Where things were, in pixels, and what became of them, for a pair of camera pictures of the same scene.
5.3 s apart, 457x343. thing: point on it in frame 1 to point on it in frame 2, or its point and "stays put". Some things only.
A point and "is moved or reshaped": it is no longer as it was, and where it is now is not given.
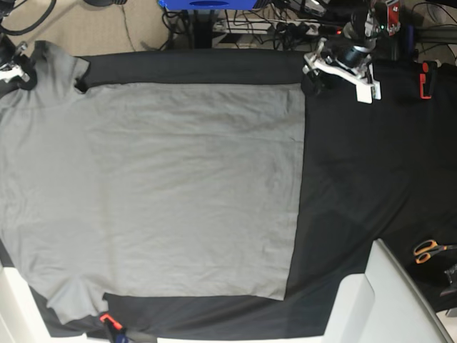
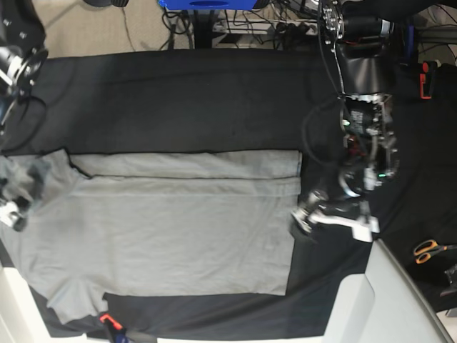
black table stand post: [203, 30] stays put
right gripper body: [349, 62] to [320, 206]
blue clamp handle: [410, 36] stays put
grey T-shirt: [158, 189] is moved or reshaped
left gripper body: [17, 66] to [15, 204]
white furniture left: [21, 321] stays put
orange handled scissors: [423, 250] stays put
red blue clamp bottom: [118, 331] stays put
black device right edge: [452, 288] stays put
